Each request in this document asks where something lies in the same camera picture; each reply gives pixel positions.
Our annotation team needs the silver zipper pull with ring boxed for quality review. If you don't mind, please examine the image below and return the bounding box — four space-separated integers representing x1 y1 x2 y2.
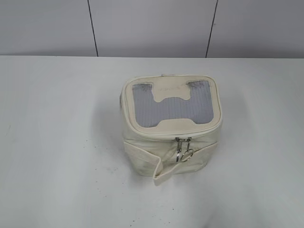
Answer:
175 137 185 162

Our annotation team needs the cream white zipper bag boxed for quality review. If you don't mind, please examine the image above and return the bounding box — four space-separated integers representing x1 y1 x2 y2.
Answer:
120 75 222 185

